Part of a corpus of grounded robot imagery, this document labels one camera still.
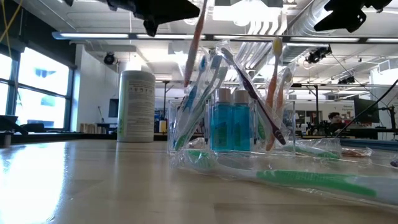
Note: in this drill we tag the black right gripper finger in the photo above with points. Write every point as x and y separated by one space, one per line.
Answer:
348 20

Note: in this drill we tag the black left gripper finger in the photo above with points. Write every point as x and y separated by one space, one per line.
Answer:
174 11

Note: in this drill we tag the orange toothbrush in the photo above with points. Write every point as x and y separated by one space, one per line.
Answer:
273 84
284 90
356 152
194 46

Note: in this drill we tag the purple toothbrush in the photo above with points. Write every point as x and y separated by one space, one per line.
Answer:
248 88
395 163

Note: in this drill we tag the blue mouthwash bottle white cap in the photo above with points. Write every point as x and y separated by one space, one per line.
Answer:
241 124
221 124

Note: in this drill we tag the black spotlight cluster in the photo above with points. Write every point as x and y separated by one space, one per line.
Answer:
317 55

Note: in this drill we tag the long ceiling light bar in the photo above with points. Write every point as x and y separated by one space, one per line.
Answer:
93 35

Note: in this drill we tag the black ceiling spotlight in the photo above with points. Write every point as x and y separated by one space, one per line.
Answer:
109 58

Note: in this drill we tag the black computer monitor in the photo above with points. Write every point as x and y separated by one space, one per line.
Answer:
367 110

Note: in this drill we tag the white wipes canister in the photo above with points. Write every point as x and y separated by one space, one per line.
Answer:
136 105

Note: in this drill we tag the person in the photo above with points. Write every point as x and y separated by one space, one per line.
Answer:
335 123

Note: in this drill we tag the clear acrylic organizer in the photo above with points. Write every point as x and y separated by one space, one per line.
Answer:
289 124

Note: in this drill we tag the silver ventilation duct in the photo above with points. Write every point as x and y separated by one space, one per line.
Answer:
295 49

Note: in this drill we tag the black aluminium rig frame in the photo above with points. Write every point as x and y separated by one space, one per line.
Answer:
99 136

